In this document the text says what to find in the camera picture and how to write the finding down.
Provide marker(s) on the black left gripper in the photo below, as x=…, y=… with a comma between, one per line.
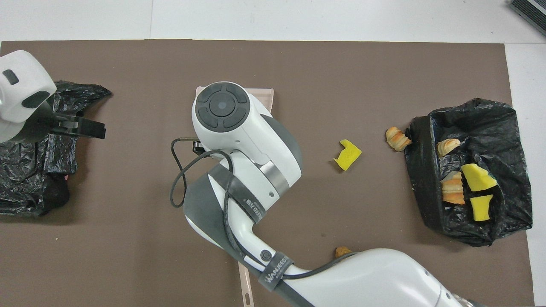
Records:
x=59, y=124

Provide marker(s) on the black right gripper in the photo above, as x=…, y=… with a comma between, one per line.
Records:
x=198, y=147

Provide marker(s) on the beige plastic dustpan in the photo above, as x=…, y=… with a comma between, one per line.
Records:
x=264, y=100

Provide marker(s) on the beige hand brush black bristles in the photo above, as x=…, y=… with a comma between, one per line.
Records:
x=246, y=285

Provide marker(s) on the notched yellow sponge piece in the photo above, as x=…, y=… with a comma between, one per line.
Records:
x=349, y=155

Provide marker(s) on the brown peanut shaped bread toy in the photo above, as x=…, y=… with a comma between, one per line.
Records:
x=342, y=252

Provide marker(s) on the small striped croissant toy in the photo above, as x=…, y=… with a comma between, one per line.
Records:
x=397, y=139

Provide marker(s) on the torn croissant bread piece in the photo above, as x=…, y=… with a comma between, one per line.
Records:
x=453, y=189
x=448, y=146

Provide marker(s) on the rounded yellow sponge piece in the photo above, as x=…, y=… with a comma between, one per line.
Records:
x=477, y=177

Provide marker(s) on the flared yellow sponge piece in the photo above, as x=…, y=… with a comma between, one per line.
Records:
x=481, y=208

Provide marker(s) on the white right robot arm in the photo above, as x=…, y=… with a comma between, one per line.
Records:
x=239, y=128

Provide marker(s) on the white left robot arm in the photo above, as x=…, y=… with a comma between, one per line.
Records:
x=21, y=89

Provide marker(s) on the crumpled closed black trash bag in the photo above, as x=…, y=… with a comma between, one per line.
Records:
x=25, y=183

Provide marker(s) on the open black bag trash bin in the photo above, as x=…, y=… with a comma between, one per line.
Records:
x=503, y=128

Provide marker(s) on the brown table mat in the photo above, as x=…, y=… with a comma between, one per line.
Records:
x=341, y=64

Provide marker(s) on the black ribbed device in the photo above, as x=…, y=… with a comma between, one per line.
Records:
x=531, y=10

